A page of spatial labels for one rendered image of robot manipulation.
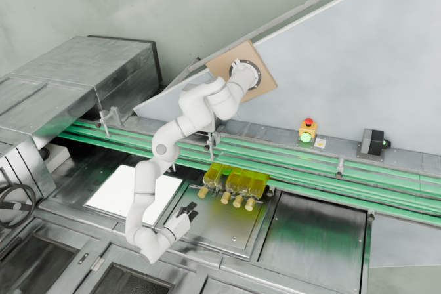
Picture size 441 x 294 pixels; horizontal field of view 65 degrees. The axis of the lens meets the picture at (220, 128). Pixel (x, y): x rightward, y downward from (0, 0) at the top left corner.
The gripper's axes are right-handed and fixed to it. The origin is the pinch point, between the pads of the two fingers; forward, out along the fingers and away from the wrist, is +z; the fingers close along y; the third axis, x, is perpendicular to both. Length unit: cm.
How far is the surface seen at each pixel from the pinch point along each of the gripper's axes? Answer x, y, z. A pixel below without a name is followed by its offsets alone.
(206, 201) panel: 5.9, -12.5, 15.0
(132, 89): 105, 2, 57
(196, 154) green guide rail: 19.2, 4.3, 26.3
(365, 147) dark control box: -53, 19, 57
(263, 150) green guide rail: -13.7, 13.3, 37.7
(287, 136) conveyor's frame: -19, 15, 50
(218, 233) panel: -10.8, -12.5, 3.2
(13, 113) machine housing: 113, 22, -15
